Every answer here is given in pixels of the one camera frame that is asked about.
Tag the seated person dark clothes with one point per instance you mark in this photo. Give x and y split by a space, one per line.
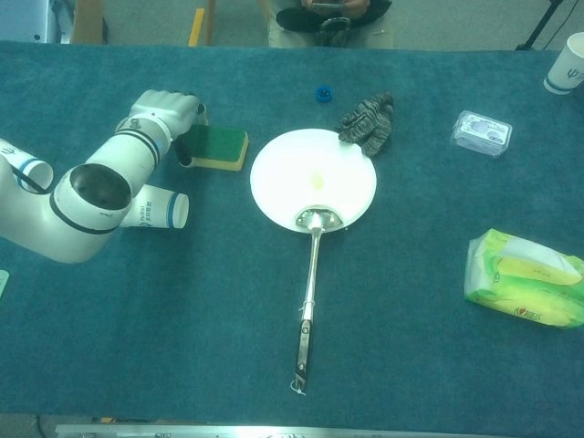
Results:
296 20

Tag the blue bottle cap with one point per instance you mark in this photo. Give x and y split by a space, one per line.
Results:
318 96

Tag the wooden post yellow stripe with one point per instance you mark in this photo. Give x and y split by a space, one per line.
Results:
197 25

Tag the paper cup printed text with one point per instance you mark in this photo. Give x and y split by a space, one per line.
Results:
155 207

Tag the clear box purple label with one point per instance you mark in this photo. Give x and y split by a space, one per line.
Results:
479 132

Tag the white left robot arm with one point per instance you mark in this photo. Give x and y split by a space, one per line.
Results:
114 155

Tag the green yellow wipes pack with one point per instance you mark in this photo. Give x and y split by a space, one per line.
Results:
511 274

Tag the green yellow sponge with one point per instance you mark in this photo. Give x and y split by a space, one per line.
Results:
219 141

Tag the paper cup trident logo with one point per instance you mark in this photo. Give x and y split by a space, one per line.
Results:
566 59
34 165

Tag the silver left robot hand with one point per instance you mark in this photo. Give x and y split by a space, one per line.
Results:
164 107

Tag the black tripod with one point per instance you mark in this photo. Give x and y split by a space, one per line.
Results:
541 26

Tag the white round plate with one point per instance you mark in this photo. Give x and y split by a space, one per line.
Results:
296 169

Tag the aluminium frame rail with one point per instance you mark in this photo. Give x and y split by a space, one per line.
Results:
274 431

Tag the grey striped work glove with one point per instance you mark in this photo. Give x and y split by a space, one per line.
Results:
372 123

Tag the brown cardboard box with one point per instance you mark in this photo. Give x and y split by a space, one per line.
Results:
89 20

